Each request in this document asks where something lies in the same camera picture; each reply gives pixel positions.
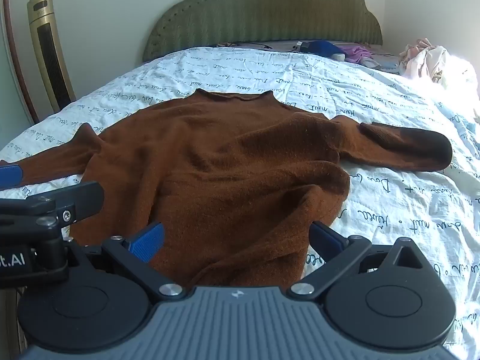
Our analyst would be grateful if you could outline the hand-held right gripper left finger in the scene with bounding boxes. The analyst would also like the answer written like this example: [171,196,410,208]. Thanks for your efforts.
[64,222,187,303]

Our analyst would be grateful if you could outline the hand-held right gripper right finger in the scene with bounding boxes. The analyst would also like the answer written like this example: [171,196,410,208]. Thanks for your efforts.
[289,220,439,303]

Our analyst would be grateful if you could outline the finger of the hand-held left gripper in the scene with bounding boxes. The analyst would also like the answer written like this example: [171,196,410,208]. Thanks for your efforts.
[0,160,25,192]
[0,181,105,240]

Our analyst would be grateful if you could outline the brown knit sweater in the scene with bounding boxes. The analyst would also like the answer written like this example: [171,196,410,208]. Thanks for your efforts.
[0,89,454,289]

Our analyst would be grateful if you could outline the pile of pale clothes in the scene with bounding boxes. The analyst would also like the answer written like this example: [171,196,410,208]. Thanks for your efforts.
[398,38,479,91]

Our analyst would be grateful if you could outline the white script-printed quilt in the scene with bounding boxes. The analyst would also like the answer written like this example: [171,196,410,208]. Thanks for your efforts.
[0,47,480,360]

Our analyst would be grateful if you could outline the gold tower air conditioner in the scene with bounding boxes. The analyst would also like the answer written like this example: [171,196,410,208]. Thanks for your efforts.
[27,0,77,114]

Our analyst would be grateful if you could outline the purple cloth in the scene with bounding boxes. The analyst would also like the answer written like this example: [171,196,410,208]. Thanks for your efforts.
[339,44,379,64]

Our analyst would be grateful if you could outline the dark blue cloth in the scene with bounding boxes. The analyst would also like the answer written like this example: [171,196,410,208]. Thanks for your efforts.
[305,40,346,59]

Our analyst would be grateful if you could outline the grey patterned bed sheet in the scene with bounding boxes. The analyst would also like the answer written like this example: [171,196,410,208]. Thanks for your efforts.
[215,39,403,74]

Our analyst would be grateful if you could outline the green padded headboard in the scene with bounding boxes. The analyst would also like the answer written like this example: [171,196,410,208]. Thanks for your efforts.
[142,0,384,62]

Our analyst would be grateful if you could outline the black cable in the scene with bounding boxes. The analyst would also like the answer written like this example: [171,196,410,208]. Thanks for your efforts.
[220,40,273,50]

